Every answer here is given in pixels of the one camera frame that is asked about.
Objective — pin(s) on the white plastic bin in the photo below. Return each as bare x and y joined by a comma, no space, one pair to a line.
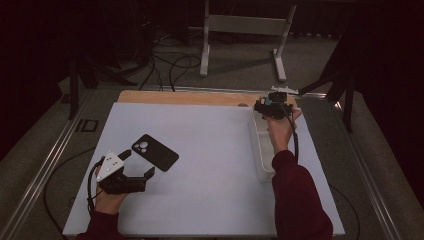
261,156

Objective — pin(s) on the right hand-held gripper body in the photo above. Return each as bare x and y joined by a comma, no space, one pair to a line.
275,108

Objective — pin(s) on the white desk frame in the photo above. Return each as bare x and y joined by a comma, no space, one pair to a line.
246,25

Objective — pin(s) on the white work board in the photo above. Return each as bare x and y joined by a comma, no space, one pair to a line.
206,186

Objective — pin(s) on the black metal stand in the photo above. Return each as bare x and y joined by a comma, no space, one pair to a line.
74,90
348,100

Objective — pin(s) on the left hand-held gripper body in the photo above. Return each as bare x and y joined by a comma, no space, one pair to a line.
120,185

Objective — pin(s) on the black phone case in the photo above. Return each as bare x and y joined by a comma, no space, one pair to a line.
155,153

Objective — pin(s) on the person's left hand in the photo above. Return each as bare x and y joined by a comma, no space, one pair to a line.
108,203

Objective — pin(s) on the aluminium floor rail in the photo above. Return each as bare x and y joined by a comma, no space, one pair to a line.
40,173
373,186

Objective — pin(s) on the person's right hand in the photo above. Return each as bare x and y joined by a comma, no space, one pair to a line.
280,133

